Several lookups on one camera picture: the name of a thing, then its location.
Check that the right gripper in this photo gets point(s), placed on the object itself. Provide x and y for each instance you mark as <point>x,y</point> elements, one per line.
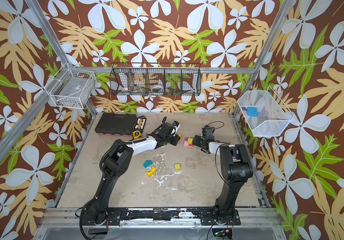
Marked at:
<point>201,141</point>

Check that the teal wood block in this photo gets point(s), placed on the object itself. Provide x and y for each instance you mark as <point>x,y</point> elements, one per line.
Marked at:
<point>148,164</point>

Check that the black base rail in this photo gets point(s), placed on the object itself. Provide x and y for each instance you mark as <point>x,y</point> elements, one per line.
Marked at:
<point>207,216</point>

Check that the blue object in basket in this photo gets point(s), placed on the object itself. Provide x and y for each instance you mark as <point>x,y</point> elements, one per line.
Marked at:
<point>251,111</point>

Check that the yellow arch block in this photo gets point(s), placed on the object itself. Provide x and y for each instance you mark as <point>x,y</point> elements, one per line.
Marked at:
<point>151,172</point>

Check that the black tool case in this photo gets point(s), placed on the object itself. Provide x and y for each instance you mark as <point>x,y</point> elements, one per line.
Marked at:
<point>116,124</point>

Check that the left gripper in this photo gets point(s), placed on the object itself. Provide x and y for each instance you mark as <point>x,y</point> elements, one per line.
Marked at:
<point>177,139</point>

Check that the yellow tape measure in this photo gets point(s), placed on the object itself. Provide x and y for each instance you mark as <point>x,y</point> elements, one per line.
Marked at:
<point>137,134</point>

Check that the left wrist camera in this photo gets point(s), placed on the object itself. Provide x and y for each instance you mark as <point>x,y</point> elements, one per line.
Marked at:
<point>176,126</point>

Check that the white wire basket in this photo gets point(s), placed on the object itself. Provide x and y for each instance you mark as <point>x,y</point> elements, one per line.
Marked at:
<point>71,87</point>

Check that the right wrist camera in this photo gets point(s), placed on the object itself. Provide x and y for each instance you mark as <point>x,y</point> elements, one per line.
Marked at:
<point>208,133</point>

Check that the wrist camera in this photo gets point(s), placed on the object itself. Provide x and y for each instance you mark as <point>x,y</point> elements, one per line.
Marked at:
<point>176,126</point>
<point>208,133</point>

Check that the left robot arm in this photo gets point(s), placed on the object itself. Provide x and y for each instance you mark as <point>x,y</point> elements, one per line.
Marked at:
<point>115,162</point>

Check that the yellow cube block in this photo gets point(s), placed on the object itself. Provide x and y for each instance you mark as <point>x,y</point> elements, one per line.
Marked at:
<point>177,167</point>

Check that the white mesh basket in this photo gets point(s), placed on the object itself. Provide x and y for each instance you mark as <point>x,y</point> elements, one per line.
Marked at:
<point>274,115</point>

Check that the black wire basket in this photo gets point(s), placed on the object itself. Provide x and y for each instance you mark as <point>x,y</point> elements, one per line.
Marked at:
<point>159,79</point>

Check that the electronics board with led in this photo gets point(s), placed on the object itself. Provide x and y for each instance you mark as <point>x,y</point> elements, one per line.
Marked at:
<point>222,234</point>

